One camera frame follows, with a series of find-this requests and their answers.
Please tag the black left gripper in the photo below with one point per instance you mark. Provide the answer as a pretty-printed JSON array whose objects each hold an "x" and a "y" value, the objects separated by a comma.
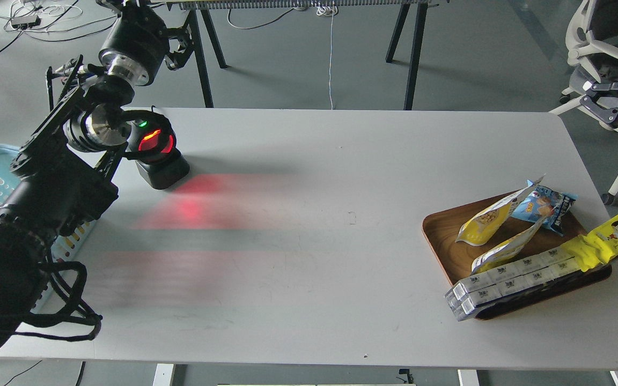
[{"x": 138, "y": 42}]

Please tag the yellow white snack pouch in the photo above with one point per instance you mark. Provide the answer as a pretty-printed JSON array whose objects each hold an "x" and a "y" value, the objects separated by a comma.
[{"x": 482, "y": 226}]

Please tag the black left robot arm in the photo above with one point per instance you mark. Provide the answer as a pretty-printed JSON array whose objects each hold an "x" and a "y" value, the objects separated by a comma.
[{"x": 67, "y": 165}]

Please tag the blue snack bag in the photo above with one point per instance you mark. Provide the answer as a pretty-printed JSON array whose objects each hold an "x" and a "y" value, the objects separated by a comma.
[{"x": 548, "y": 203}]

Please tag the long yellow snack pack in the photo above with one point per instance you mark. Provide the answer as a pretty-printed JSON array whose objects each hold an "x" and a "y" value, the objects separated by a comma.
[{"x": 522, "y": 281}]

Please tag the white office chair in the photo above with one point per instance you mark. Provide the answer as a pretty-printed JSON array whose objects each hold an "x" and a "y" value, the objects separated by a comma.
[{"x": 589, "y": 53}]

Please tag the black barcode scanner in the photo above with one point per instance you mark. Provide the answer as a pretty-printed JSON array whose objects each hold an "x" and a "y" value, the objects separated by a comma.
[{"x": 152, "y": 144}]

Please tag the brown wooden tray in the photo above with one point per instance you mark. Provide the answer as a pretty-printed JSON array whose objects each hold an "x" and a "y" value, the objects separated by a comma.
[{"x": 440, "y": 230}]

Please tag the black trestle table frame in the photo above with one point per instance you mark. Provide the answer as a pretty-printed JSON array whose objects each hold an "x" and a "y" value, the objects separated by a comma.
[{"x": 324, "y": 9}]

